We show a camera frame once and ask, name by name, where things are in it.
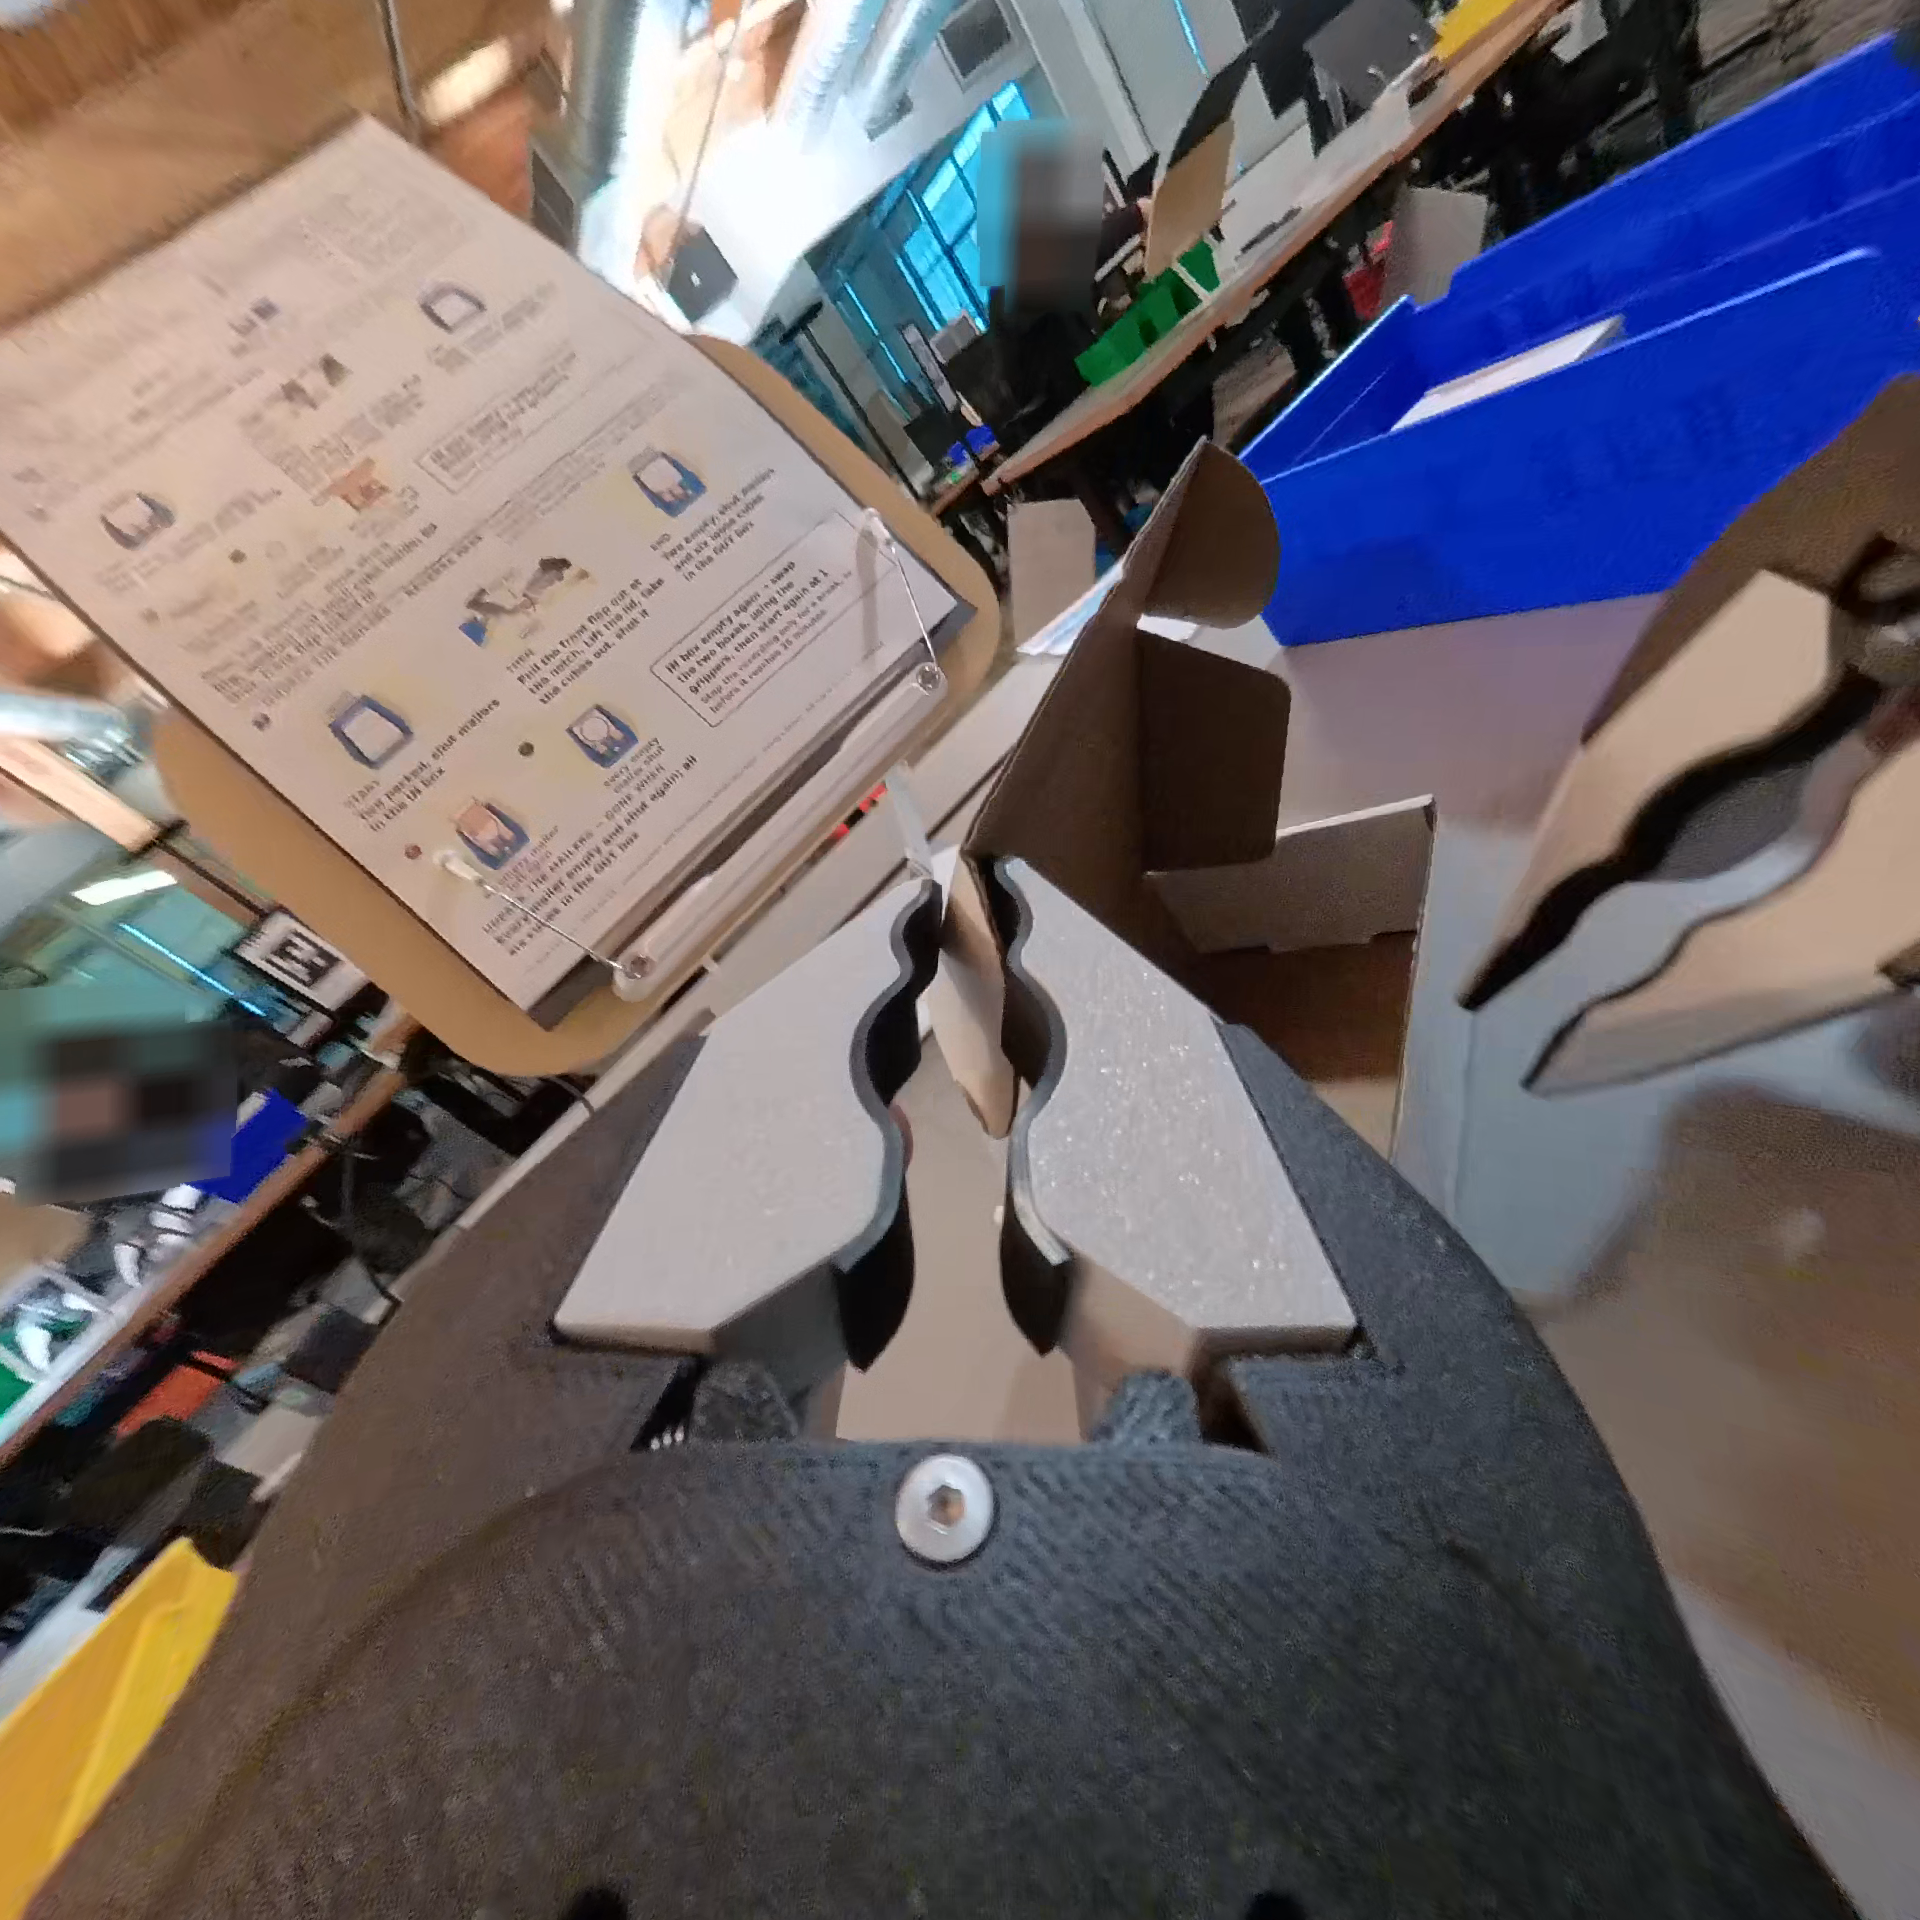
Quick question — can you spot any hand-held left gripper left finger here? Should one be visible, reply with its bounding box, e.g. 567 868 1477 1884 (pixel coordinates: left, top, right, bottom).
550 879 944 1373

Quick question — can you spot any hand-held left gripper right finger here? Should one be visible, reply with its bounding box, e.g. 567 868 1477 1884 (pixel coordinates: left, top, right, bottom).
989 855 1362 1379

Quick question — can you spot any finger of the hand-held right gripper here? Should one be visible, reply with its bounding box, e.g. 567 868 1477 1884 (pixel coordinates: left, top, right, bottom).
1526 839 1920 1094
1457 393 1920 1011

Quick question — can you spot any blue plastic bin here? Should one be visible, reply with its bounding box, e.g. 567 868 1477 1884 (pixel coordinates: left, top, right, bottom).
1237 29 1920 647

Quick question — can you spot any white cardboard mailer box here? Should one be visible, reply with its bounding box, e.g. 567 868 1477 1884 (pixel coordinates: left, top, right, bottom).
921 439 1437 1142
1408 310 1632 433

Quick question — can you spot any yellow plastic bin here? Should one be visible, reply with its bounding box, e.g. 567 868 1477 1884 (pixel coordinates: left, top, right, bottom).
0 1537 241 1920

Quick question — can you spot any small blue bin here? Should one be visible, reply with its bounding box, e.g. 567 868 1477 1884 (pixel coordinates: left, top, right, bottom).
223 1094 309 1193

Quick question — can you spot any black white fiducial marker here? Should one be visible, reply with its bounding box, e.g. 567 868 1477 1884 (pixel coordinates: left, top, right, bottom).
237 909 367 1021

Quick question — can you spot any brown cardboard panel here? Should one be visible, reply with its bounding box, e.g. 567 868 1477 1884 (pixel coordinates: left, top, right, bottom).
1005 499 1099 649

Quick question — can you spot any background work table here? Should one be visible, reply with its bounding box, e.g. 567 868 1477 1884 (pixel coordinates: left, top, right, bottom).
982 0 1577 506

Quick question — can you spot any white instruction stand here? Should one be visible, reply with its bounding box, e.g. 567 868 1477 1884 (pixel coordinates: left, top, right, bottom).
0 119 961 1014

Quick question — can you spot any silver ventilation duct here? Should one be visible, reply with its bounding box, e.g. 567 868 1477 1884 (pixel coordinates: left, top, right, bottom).
562 0 669 166

